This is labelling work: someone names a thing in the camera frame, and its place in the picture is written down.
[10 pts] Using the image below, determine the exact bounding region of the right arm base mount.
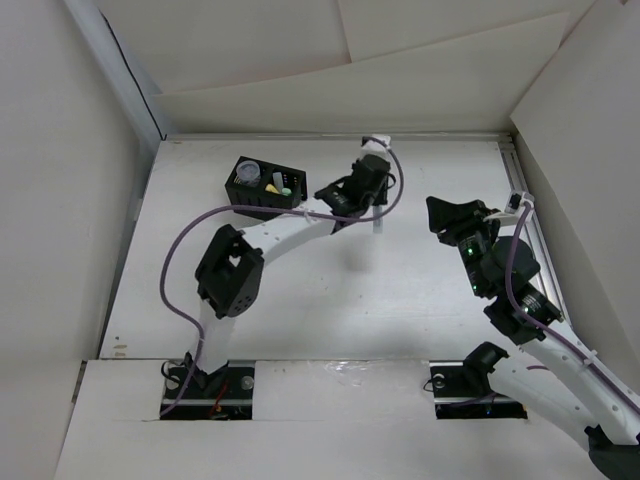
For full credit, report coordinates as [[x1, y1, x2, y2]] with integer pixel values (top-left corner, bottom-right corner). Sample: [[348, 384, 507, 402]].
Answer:
[[423, 342, 528, 420]]

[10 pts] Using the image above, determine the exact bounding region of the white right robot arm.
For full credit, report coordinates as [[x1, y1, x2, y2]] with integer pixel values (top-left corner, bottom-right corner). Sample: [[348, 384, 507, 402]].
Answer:
[[426, 192, 639, 479]]

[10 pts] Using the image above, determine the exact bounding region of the clear jar of paper clips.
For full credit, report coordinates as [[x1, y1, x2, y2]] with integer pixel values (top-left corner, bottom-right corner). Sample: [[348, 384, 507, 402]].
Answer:
[[236, 159, 261, 187]]

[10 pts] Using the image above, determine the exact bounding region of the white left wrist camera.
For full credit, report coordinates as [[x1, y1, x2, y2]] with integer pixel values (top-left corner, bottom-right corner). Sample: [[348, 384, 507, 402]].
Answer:
[[359, 134, 391, 161]]

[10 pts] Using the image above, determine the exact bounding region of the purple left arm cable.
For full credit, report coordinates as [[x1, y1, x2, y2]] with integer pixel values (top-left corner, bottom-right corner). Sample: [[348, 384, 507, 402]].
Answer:
[[158, 139, 405, 416]]

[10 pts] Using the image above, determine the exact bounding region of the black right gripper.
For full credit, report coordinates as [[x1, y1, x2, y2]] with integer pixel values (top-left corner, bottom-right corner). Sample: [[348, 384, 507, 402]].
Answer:
[[425, 195, 501, 297]]

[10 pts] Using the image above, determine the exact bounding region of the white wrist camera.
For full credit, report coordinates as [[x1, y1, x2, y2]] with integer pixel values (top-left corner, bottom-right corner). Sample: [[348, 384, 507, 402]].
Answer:
[[483, 190, 535, 227], [359, 134, 391, 161]]

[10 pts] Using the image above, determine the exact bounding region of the blue highlighter pen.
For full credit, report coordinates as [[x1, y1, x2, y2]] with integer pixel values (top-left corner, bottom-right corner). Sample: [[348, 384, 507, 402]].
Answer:
[[372, 205, 384, 234]]

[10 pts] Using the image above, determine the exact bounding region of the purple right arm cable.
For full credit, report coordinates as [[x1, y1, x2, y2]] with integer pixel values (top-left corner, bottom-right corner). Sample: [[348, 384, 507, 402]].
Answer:
[[504, 202, 640, 416]]

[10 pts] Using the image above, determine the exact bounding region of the orange capped lead case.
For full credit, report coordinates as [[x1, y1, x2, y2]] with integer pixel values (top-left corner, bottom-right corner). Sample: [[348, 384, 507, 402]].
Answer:
[[272, 171, 285, 193]]

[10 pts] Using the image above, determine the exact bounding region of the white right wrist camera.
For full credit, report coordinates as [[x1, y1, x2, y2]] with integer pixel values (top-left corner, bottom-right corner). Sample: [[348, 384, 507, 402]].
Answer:
[[483, 190, 535, 227]]

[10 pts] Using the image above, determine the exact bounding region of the black slotted organizer box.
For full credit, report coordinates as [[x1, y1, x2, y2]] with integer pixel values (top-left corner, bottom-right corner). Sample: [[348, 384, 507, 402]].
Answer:
[[225, 156, 308, 220]]

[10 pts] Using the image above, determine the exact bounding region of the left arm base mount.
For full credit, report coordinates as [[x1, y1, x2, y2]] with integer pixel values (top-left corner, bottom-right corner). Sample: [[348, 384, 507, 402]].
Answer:
[[159, 353, 256, 421]]

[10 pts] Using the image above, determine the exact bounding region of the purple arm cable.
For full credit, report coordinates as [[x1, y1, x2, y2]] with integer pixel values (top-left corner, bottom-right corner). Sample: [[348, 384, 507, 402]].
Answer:
[[504, 202, 640, 416], [158, 139, 405, 416]]

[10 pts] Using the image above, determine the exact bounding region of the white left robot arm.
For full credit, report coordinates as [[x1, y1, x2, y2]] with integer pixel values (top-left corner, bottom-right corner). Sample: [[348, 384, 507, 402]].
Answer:
[[185, 153, 391, 397]]

